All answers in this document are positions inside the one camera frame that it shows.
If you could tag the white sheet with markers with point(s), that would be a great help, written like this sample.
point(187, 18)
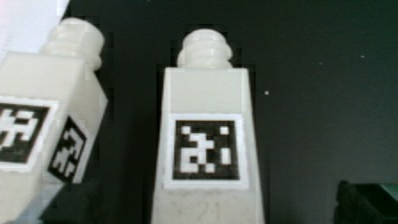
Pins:
point(29, 17)

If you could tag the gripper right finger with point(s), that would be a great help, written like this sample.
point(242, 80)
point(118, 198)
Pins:
point(366, 203)

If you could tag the white leg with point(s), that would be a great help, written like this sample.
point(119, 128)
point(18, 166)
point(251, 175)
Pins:
point(208, 186)
point(52, 109)

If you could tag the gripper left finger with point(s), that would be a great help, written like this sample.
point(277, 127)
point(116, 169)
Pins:
point(77, 206)

